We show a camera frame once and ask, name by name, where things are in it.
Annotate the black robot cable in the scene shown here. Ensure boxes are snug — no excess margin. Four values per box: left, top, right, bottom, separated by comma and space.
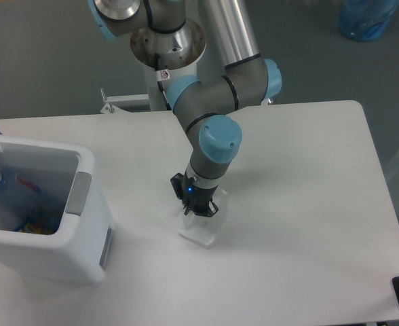
153, 54, 173, 111

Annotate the large blue water jug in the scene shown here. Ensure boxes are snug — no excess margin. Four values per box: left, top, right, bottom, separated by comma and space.
338, 0, 399, 42

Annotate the white plastic trash can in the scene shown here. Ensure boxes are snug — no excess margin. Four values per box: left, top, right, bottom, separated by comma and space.
0, 134, 115, 283

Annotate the blue yellow snack packet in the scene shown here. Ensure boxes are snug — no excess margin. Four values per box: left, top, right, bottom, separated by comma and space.
13, 214, 62, 235

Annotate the clear plastic wrapper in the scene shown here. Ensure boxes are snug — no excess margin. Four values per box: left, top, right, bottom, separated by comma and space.
176, 187, 229, 248

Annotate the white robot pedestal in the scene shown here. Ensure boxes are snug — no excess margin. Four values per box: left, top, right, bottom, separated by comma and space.
99, 18, 275, 115

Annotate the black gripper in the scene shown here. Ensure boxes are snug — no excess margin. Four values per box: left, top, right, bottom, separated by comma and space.
170, 173, 219, 217

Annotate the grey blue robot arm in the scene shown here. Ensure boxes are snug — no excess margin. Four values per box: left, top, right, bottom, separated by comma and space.
88, 1, 282, 217

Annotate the clear plastic water bottle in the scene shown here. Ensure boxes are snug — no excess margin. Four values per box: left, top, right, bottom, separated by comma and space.
0, 170, 65, 231

